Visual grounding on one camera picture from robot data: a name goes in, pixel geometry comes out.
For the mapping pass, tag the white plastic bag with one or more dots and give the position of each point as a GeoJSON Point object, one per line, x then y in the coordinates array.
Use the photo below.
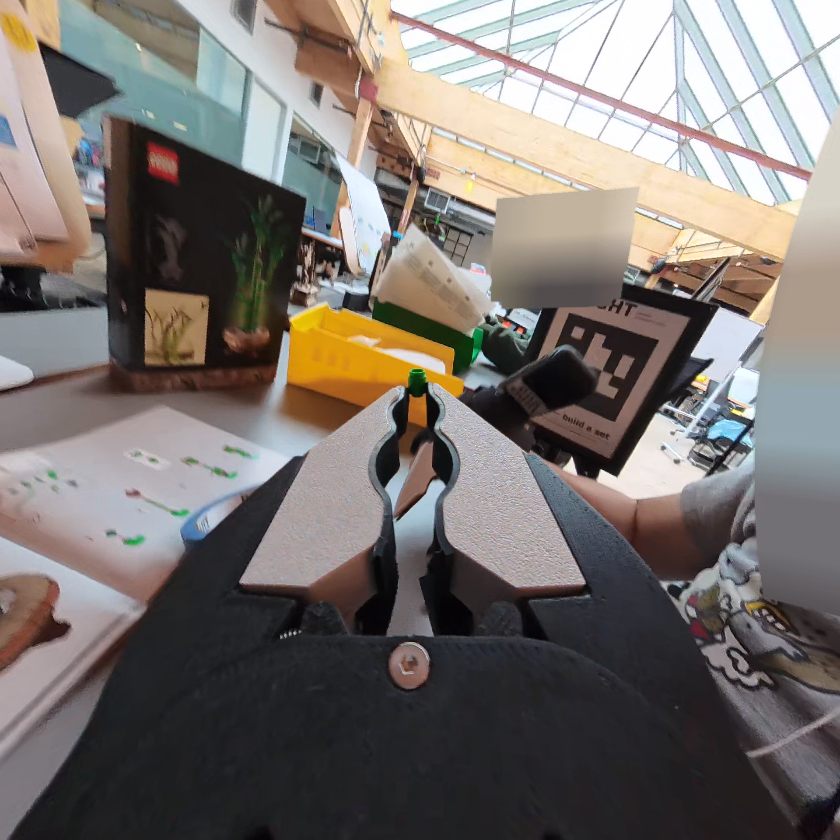
{"type": "Point", "coordinates": [407, 354]}

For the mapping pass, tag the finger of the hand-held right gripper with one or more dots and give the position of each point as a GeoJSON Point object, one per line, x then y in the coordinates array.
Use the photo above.
{"type": "Point", "coordinates": [413, 485]}

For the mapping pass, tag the green lego elbow piece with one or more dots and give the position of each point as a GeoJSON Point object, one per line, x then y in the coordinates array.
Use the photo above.
{"type": "Point", "coordinates": [417, 382]}

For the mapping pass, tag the green plastic bin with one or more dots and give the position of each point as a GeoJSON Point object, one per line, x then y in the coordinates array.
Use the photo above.
{"type": "Point", "coordinates": [426, 331]}

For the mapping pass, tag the yellow plastic bin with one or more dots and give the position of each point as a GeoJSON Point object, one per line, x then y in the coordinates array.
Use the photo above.
{"type": "Point", "coordinates": [341, 374]}

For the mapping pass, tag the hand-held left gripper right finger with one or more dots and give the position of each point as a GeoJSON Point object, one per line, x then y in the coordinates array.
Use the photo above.
{"type": "Point", "coordinates": [512, 525]}

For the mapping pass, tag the lego set box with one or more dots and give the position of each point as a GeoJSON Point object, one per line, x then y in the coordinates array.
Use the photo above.
{"type": "Point", "coordinates": [197, 229]}

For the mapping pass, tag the white printed paper bags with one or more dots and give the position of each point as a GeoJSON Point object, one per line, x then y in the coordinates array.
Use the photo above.
{"type": "Point", "coordinates": [433, 282]}

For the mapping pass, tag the white board easel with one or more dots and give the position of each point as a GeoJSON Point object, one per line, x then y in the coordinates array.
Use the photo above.
{"type": "Point", "coordinates": [364, 216]}

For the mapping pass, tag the blue masking tape roll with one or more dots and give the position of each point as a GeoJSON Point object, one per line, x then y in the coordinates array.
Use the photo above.
{"type": "Point", "coordinates": [210, 518]}

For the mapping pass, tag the lego instruction booklet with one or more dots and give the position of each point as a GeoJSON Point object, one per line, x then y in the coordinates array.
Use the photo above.
{"type": "Point", "coordinates": [98, 525]}

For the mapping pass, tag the person's right forearm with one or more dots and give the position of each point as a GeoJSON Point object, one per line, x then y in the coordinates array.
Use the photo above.
{"type": "Point", "coordinates": [643, 525]}

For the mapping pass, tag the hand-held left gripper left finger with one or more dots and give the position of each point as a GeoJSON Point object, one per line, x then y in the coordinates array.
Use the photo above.
{"type": "Point", "coordinates": [315, 525]}

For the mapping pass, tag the wooden tower model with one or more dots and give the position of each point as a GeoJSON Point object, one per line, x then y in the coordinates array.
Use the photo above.
{"type": "Point", "coordinates": [307, 275]}

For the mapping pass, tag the black framed marker sign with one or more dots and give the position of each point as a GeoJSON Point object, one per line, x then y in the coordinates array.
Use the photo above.
{"type": "Point", "coordinates": [689, 394]}

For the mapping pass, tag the person's grey printed shirt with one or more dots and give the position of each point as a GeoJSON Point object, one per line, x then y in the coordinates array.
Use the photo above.
{"type": "Point", "coordinates": [735, 656]}

